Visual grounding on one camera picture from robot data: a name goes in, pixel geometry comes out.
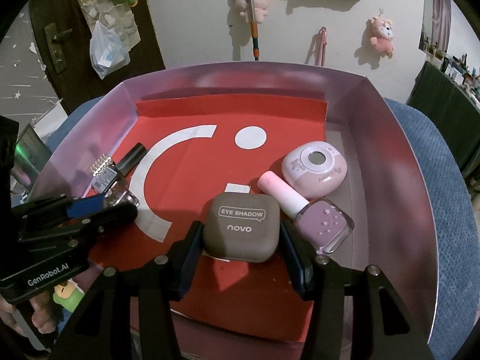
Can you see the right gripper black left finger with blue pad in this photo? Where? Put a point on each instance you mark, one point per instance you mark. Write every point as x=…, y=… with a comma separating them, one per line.
x=183, y=257

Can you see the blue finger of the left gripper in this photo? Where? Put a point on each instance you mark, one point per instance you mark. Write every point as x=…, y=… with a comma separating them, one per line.
x=61, y=206

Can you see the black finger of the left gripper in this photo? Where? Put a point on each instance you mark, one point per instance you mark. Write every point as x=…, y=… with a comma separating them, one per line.
x=88, y=229

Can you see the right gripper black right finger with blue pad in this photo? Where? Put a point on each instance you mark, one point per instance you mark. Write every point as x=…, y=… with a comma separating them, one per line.
x=306, y=275

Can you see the clear nail polish black cap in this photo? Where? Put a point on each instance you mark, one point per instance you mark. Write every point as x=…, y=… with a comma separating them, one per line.
x=112, y=180

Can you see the green frog toy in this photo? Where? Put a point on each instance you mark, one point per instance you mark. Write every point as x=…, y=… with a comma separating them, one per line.
x=68, y=295

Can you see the brown eye shadow case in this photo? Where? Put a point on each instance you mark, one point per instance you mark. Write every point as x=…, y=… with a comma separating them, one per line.
x=242, y=227

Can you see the person's left hand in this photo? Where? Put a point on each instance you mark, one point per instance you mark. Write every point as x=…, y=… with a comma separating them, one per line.
x=43, y=317

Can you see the purple nail polish bottle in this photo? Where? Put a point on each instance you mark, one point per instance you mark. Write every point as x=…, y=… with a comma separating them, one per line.
x=320, y=221

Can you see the small silver comb clip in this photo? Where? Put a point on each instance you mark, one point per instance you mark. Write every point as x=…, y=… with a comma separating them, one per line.
x=100, y=164

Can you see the pink round compact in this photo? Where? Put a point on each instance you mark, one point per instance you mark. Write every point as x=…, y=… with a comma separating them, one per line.
x=315, y=169

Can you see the purple cardboard tray red liner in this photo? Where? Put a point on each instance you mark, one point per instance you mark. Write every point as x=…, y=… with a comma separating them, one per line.
x=257, y=299

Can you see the blue textured table mat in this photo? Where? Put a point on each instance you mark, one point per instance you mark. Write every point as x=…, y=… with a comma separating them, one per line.
x=446, y=194

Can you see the hanging plastic bag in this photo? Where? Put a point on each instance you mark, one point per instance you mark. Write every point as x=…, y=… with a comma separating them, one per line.
x=106, y=51

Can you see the dark brown door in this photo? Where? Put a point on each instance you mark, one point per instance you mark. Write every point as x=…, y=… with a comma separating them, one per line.
x=78, y=82

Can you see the dark green side table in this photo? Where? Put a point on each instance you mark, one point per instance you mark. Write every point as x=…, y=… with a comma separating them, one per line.
x=452, y=111

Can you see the clear hanging door organizer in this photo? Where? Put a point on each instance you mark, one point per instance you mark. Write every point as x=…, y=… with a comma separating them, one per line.
x=118, y=17

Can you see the pink bear plush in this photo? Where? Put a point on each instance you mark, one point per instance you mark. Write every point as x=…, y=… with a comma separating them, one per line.
x=382, y=38

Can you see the pink pig plush behind stick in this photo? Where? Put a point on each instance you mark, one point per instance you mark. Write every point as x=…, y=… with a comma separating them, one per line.
x=244, y=8

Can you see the metal cup with handle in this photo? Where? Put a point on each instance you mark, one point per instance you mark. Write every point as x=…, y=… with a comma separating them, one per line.
x=31, y=155

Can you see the brass door handle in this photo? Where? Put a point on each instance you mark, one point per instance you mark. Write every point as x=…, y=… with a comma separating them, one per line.
x=54, y=40

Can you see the pink wall hook toy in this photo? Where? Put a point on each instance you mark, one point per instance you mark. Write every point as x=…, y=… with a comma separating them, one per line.
x=320, y=45

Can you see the orange handled mop stick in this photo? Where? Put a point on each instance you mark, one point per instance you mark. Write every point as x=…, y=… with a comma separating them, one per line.
x=254, y=31

